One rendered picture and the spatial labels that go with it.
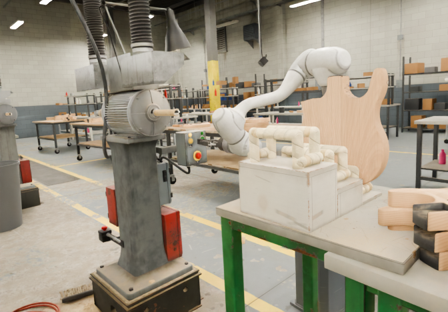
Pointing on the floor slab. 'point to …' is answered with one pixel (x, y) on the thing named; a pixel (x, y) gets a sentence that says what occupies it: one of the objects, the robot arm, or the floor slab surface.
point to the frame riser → (158, 303)
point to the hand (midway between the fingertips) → (202, 141)
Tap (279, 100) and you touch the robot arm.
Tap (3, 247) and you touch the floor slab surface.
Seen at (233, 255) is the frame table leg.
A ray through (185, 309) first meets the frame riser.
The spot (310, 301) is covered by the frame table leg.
